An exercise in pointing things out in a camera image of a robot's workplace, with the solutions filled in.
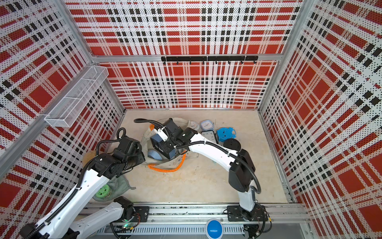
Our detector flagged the white round analog clock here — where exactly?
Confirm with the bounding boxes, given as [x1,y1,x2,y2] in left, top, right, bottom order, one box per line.
[188,120,201,131]

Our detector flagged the light blue square alarm clock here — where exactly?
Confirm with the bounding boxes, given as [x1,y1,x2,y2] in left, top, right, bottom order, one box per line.
[200,119,214,131]

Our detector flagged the beige canvas bag orange handles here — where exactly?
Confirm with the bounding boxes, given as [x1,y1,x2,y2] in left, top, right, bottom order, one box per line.
[141,118,199,173]

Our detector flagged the bright blue round alarm clock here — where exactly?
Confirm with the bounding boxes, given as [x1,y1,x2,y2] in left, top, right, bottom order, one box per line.
[216,127,237,142]

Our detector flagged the white round clock black back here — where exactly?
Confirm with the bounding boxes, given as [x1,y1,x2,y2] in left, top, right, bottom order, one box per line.
[223,138,242,151]

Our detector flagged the black square alarm clock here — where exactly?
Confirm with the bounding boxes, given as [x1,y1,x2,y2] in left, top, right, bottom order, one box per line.
[201,130,218,143]

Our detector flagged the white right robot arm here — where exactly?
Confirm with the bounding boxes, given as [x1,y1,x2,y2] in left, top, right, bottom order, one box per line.
[157,118,262,221]

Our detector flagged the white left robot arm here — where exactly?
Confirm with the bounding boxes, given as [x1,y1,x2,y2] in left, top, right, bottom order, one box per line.
[19,136,145,239]

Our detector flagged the dark blue plastic clock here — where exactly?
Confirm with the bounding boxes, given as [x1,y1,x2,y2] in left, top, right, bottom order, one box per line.
[150,134,178,160]

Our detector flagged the grey green cloth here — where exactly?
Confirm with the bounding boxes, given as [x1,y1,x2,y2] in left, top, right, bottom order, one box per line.
[93,176,136,202]

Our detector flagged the tan plush toy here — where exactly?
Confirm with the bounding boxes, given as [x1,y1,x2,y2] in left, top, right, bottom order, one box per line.
[82,150,97,167]

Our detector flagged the green round tape roll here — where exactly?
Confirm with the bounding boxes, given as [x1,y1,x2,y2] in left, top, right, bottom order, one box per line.
[95,184,112,199]

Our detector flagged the blue round button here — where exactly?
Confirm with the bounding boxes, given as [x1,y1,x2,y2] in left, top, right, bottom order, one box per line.
[205,219,223,239]

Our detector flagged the white wire mesh shelf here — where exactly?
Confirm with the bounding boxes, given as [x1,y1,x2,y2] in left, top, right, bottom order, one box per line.
[44,65,108,128]

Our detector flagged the black wall hook rail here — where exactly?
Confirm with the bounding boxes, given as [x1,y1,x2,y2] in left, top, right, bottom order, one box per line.
[161,55,259,63]

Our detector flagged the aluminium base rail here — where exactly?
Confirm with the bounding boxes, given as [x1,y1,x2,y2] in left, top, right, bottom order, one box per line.
[80,203,311,239]

